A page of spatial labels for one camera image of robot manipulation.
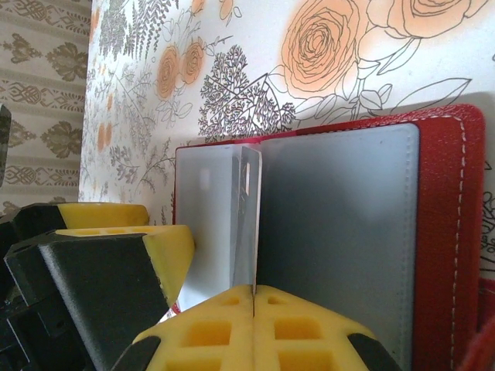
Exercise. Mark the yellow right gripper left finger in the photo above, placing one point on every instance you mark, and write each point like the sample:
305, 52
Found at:
216, 332

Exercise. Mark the red leather card holder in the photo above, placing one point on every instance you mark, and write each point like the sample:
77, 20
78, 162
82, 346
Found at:
444, 193

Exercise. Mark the floral table cover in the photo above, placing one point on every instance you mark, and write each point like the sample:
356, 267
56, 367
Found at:
251, 46

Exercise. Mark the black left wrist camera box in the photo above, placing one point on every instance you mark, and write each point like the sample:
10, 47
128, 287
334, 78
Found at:
4, 147

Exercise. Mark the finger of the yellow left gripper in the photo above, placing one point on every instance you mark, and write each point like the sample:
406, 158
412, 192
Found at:
104, 215
116, 278

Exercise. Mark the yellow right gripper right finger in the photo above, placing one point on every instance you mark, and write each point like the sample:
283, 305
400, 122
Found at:
294, 332

